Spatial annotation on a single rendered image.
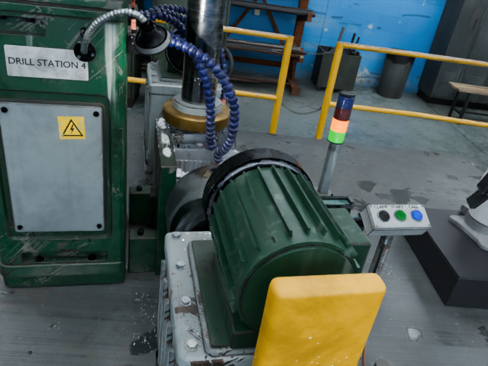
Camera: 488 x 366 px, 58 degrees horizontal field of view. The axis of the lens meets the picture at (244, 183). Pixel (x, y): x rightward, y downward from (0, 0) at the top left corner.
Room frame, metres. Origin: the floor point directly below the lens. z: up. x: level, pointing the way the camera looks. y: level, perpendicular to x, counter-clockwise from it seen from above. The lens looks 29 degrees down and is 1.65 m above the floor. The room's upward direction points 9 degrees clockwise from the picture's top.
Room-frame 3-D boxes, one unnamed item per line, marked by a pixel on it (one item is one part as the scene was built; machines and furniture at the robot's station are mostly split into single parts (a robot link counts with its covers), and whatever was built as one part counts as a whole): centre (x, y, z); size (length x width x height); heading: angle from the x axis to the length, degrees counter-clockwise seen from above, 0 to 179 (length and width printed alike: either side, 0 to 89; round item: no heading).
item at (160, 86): (1.69, 0.29, 0.99); 0.35 x 0.31 x 0.37; 17
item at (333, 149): (1.56, -0.32, 1.01); 0.08 x 0.08 x 0.42; 17
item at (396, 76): (6.15, -1.81, 0.30); 0.39 x 0.39 x 0.60
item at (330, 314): (0.52, -0.10, 1.16); 0.33 x 0.26 x 0.42; 17
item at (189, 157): (1.11, 0.15, 1.11); 0.12 x 0.11 x 0.07; 107
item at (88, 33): (0.83, 0.27, 1.46); 0.18 x 0.11 x 0.13; 107
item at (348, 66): (5.99, -0.98, 0.41); 0.52 x 0.47 x 0.82; 96
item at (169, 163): (1.08, 0.26, 0.97); 0.30 x 0.11 x 0.34; 17
